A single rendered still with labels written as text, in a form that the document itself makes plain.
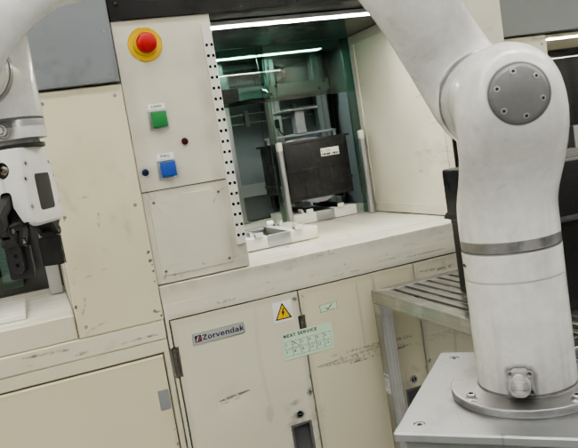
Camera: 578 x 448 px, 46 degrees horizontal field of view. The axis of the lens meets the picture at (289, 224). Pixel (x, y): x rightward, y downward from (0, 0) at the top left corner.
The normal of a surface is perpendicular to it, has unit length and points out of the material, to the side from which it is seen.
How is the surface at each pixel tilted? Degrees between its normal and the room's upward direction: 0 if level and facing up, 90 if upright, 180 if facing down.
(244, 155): 90
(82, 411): 90
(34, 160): 86
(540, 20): 90
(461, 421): 0
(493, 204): 104
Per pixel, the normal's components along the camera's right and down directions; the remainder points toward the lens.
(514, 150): 0.00, 0.70
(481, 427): -0.15, -0.98
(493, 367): -0.83, 0.19
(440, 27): 0.51, 0.67
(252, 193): 0.36, 0.05
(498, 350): -0.68, 0.19
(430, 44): 0.32, 0.77
